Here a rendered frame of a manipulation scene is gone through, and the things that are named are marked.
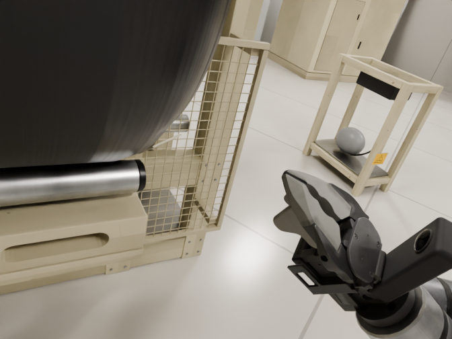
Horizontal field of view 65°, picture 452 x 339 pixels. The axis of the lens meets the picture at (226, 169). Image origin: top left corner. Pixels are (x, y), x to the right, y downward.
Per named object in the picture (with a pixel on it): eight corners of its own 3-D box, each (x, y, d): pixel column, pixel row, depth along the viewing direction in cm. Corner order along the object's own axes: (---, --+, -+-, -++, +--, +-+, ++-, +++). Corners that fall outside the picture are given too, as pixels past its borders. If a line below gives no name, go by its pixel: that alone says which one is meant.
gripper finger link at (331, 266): (296, 238, 35) (348, 292, 38) (309, 235, 34) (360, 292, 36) (311, 204, 38) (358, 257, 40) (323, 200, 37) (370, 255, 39)
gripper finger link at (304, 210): (243, 204, 38) (295, 259, 41) (282, 190, 34) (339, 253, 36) (254, 184, 40) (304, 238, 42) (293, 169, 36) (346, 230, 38)
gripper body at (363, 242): (282, 266, 41) (342, 327, 45) (345, 257, 35) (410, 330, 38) (303, 217, 46) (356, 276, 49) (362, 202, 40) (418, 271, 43)
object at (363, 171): (355, 197, 243) (410, 84, 204) (301, 153, 286) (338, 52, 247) (388, 192, 261) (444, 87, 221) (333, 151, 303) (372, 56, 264)
